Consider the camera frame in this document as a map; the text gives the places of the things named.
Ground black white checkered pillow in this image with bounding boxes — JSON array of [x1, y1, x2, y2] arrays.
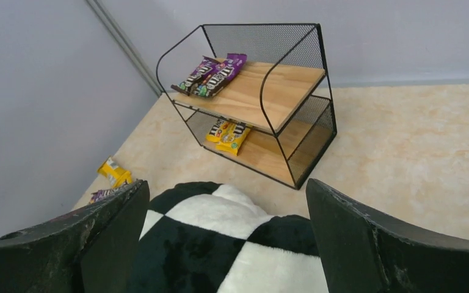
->
[[126, 182, 328, 292]]

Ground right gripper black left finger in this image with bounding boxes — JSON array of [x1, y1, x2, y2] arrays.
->
[[0, 180, 150, 292]]

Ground purple candy bag near base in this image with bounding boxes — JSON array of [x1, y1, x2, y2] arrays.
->
[[88, 187, 124, 204]]

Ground yellow candy bag on table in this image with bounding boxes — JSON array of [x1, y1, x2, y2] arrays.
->
[[96, 156, 133, 188]]

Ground yellow candy bag shelf right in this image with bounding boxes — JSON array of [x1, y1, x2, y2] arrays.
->
[[215, 124, 251, 156]]

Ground yellow candy bag shelf left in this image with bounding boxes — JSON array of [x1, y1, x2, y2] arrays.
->
[[205, 118, 231, 143]]

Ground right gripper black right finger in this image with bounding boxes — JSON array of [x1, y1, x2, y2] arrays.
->
[[305, 179, 469, 292]]

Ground black wire wooden shelf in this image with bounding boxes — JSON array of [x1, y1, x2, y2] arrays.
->
[[155, 23, 337, 189]]

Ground purple candy bag shelf left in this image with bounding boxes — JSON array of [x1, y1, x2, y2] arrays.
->
[[170, 56, 220, 96]]

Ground purple candy bag shelf right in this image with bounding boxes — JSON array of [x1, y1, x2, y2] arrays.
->
[[192, 53, 247, 98]]

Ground purple candy bag shelf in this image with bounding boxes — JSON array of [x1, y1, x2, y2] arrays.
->
[[170, 56, 220, 96], [192, 53, 247, 98]]

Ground yellow candy bag shelf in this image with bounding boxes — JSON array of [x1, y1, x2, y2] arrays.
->
[[205, 118, 231, 143], [215, 124, 251, 156]]

